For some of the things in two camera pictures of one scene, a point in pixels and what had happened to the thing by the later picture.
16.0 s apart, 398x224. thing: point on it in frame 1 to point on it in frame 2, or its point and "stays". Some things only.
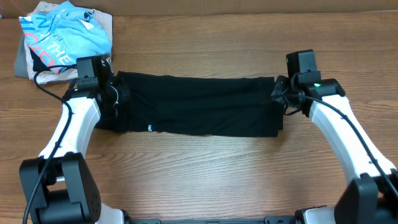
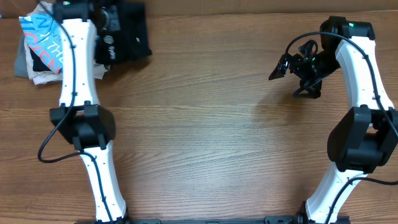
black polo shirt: [204, 106] to [130, 42]
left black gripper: [112, 107] to [113, 23]
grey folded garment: [21, 63] stays
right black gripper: [278, 90] to [292, 66]
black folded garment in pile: [38, 64] stays
